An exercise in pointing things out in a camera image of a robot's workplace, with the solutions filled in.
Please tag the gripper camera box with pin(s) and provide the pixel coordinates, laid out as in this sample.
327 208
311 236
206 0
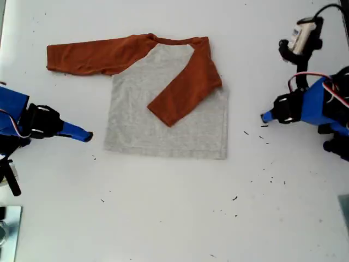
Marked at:
301 34

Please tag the black clamp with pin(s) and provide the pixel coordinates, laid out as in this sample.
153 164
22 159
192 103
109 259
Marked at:
2 213

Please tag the grey shirt with brown sleeves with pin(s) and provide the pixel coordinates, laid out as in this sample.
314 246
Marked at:
136 122

